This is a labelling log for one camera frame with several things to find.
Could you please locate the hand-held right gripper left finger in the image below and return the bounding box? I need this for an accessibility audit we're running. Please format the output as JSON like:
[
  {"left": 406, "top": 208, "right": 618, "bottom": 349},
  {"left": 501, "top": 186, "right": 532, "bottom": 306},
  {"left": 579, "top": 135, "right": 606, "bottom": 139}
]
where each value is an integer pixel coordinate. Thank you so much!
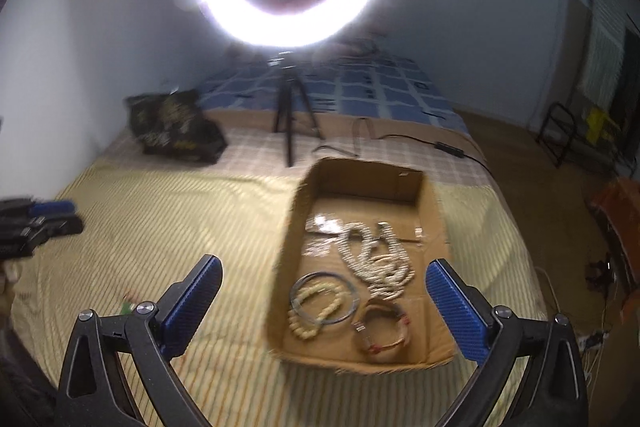
[{"left": 56, "top": 253, "right": 223, "bottom": 427}]

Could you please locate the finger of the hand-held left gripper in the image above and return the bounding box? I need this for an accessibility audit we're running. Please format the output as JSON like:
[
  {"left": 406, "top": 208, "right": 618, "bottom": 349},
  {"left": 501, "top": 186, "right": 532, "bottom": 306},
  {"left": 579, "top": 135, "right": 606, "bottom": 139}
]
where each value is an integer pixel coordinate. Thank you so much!
[
  {"left": 27, "top": 201, "right": 77, "bottom": 217},
  {"left": 27, "top": 213, "right": 84, "bottom": 240}
]

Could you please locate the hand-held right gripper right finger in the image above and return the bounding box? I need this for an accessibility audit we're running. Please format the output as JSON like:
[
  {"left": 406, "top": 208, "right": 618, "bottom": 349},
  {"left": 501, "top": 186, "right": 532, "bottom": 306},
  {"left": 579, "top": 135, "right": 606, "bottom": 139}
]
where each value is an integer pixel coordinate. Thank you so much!
[{"left": 425, "top": 258, "right": 591, "bottom": 427}]

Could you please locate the brown strap watch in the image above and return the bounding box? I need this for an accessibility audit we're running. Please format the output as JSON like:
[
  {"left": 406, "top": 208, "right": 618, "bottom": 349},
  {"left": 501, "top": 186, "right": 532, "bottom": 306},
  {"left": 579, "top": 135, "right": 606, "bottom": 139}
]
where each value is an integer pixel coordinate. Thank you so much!
[{"left": 354, "top": 299, "right": 416, "bottom": 355}]

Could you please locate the green pendant with red cord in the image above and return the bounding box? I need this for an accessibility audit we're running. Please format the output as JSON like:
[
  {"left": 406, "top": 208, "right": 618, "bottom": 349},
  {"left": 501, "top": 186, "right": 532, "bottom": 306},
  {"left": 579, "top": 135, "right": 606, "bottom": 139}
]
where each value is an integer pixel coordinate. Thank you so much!
[{"left": 119, "top": 289, "right": 141, "bottom": 317}]

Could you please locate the long cream bead necklace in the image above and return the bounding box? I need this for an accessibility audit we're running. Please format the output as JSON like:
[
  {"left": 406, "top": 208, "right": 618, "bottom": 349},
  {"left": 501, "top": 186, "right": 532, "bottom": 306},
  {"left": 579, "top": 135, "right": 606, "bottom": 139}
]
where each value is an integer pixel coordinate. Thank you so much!
[{"left": 342, "top": 221, "right": 416, "bottom": 300}]

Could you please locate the cream bead bracelet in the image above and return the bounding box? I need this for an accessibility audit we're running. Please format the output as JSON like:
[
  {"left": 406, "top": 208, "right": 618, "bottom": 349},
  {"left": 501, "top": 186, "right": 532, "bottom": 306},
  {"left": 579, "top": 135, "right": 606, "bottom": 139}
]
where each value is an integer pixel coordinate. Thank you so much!
[{"left": 287, "top": 283, "right": 347, "bottom": 342}]

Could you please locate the thin black bangle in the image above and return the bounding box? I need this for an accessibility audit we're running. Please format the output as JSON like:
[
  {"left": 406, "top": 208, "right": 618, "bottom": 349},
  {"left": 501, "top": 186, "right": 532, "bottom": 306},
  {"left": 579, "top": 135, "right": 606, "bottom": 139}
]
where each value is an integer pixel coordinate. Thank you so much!
[{"left": 290, "top": 272, "right": 358, "bottom": 327}]

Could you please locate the cardboard box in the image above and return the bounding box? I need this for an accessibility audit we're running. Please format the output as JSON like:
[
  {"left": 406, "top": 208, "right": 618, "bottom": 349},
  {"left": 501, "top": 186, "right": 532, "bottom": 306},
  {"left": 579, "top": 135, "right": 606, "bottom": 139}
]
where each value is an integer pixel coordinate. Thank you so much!
[{"left": 265, "top": 157, "right": 456, "bottom": 375}]

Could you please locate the yellow striped sheet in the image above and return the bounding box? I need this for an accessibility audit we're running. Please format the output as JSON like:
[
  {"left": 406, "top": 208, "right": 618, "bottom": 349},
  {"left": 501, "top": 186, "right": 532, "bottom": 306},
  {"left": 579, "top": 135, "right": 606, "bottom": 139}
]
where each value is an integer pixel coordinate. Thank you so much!
[{"left": 10, "top": 157, "right": 551, "bottom": 427}]

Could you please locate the white power strip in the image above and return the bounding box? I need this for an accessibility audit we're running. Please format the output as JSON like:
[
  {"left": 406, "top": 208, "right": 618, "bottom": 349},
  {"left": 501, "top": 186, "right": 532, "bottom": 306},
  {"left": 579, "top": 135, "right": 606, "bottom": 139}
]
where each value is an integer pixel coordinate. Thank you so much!
[{"left": 575, "top": 328, "right": 612, "bottom": 350}]

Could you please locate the black snack bag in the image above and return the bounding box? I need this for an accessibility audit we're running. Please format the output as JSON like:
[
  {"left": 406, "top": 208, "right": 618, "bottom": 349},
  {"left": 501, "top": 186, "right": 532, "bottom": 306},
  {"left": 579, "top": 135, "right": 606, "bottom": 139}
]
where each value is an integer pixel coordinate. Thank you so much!
[{"left": 125, "top": 89, "right": 228, "bottom": 165}]

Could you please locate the orange cloth covered box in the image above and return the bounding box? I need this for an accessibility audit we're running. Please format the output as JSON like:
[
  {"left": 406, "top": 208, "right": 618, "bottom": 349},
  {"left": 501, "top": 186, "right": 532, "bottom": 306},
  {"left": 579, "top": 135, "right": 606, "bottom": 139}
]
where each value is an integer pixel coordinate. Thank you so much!
[{"left": 590, "top": 179, "right": 640, "bottom": 308}]

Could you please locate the black tripod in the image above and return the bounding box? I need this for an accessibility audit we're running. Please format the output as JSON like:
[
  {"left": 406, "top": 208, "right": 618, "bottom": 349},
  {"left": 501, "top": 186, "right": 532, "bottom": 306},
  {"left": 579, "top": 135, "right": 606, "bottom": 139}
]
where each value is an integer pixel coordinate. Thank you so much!
[{"left": 272, "top": 49, "right": 323, "bottom": 168}]

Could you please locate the black clothes rack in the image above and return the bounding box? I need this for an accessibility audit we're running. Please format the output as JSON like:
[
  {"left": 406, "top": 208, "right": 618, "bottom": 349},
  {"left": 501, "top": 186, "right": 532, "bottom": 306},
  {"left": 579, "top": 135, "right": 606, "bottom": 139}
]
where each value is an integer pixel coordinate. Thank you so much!
[{"left": 537, "top": 0, "right": 640, "bottom": 168}]

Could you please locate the blue patterned bed sheet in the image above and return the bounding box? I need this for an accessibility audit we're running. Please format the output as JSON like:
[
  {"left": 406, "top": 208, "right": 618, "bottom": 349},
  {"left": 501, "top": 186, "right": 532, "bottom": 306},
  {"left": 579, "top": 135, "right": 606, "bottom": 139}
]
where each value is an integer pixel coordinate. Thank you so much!
[{"left": 200, "top": 47, "right": 471, "bottom": 138}]

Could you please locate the yellow box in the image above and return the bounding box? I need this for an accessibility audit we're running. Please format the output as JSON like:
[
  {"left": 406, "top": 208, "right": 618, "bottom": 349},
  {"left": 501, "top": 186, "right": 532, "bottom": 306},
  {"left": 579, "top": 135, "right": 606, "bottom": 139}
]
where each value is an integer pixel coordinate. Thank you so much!
[{"left": 582, "top": 109, "right": 618, "bottom": 142}]

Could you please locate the black power cable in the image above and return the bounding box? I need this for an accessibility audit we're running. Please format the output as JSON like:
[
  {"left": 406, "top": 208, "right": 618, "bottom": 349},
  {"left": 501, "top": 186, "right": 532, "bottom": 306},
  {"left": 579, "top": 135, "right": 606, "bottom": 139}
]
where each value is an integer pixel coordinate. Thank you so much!
[{"left": 312, "top": 117, "right": 488, "bottom": 168}]

